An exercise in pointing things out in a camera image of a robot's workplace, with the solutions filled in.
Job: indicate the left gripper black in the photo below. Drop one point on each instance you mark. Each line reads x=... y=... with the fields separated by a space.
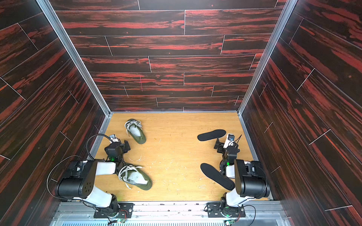
x=123 y=145

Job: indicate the green shoe white laces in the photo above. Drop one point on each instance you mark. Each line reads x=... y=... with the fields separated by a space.
x=133 y=175
x=134 y=129

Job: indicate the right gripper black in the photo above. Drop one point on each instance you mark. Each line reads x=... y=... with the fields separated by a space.
x=220 y=145

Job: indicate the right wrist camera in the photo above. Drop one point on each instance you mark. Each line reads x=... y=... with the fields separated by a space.
x=229 y=140

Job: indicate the black insole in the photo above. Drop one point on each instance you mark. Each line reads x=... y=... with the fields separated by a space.
x=213 y=174
x=211 y=135

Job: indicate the aluminium front rail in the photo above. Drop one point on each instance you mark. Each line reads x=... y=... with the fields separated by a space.
x=258 y=213

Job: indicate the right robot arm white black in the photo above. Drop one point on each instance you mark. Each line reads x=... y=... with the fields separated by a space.
x=245 y=180

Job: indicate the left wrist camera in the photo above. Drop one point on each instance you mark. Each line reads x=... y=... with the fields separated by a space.
x=114 y=138

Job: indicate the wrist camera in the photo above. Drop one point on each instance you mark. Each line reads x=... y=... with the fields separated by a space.
x=229 y=140
x=114 y=138

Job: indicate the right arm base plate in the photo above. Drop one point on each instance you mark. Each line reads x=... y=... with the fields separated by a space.
x=221 y=210

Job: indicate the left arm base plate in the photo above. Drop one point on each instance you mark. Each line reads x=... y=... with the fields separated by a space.
x=123 y=210

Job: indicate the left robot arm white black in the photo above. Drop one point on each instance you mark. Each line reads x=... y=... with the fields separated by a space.
x=78 y=181

